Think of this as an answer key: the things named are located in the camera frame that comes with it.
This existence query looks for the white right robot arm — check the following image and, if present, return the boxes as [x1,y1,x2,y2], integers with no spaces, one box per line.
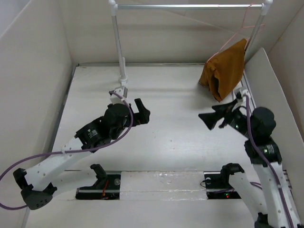
[198,100,303,228]

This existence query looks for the white foam board strip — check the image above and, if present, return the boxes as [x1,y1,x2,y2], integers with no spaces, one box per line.
[120,171,207,201]

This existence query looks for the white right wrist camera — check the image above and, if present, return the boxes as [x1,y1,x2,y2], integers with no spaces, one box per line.
[235,87,251,103]

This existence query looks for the brown trousers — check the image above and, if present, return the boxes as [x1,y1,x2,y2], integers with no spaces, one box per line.
[199,38,247,102]

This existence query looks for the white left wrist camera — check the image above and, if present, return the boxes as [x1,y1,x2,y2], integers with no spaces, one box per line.
[109,86,128,105]

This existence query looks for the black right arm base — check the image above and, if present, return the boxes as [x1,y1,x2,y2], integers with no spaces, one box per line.
[200,163,245,200]

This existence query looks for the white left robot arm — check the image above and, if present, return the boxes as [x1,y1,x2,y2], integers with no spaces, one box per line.
[13,98,151,210]

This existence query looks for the silver white clothes rack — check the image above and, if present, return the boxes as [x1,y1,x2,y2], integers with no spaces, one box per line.
[106,0,272,86]

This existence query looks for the pink wire hanger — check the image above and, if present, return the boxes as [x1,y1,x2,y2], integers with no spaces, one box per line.
[206,3,265,63]

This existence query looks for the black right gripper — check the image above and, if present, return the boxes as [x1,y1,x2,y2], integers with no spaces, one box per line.
[199,97,257,139]

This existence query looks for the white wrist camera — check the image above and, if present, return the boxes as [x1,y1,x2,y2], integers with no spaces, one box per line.
[109,86,128,105]
[235,87,251,103]

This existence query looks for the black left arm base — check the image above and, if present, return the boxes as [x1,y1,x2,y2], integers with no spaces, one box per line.
[75,164,122,200]

